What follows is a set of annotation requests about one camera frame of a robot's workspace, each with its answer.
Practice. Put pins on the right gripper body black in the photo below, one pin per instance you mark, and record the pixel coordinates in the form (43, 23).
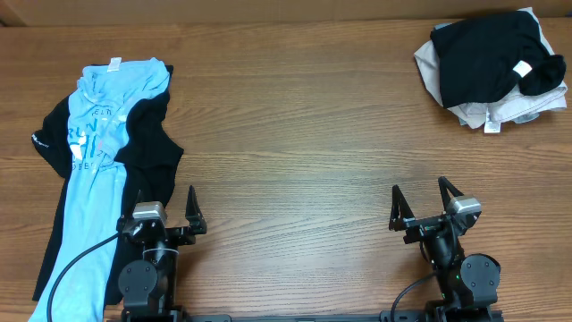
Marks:
(423, 227)

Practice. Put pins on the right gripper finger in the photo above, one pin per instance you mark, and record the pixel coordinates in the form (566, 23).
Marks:
(400, 209)
(447, 191)

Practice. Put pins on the black shirt on left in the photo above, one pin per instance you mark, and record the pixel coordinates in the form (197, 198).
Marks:
(151, 159)

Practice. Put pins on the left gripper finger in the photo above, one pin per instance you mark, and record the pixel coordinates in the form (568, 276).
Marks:
(193, 213)
(137, 199)

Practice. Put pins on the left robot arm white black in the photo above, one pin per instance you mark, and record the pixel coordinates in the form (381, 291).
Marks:
(148, 284)

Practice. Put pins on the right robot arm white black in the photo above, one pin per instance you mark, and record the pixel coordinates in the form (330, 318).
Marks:
(468, 284)

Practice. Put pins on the light blue printed t-shirt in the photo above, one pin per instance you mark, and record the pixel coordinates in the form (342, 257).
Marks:
(80, 139)

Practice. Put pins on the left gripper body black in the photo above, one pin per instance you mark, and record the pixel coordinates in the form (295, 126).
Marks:
(170, 232)

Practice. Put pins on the black folded garment on pile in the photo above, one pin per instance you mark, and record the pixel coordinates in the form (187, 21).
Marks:
(483, 59)

